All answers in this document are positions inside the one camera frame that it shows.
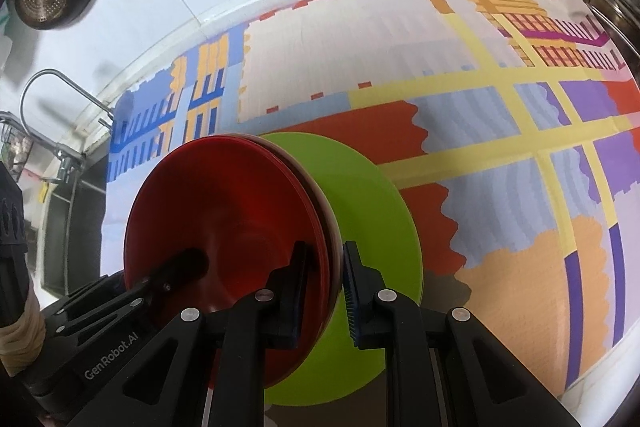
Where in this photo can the steel sink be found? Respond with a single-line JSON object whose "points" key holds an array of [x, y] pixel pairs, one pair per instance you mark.
{"points": [[75, 232]]}

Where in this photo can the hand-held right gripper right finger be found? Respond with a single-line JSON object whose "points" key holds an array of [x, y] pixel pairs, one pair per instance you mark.
{"points": [[352, 292]]}

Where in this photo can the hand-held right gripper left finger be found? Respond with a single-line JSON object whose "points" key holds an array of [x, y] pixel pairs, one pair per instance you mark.
{"points": [[295, 297]]}

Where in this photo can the red bowl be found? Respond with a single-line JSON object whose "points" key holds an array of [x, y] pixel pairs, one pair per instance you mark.
{"points": [[225, 207]]}

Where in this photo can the metal pot rack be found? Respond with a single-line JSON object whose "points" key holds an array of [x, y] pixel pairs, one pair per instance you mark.
{"points": [[610, 7]]}

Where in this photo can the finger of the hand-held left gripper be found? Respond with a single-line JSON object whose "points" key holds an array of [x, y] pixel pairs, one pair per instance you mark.
{"points": [[182, 264]]}

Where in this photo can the person's left hand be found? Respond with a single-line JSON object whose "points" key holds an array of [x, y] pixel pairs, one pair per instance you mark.
{"points": [[22, 342]]}

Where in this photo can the yellow sponge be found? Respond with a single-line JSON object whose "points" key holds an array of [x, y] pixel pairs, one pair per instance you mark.
{"points": [[44, 193]]}

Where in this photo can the green plate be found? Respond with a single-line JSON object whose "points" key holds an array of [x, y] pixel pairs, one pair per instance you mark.
{"points": [[370, 207]]}

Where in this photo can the colourful patterned mat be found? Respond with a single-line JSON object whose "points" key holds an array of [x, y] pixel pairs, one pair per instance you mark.
{"points": [[500, 157]]}

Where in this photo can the chrome gooseneck faucet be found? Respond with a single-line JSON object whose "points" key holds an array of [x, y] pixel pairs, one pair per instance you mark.
{"points": [[45, 79]]}

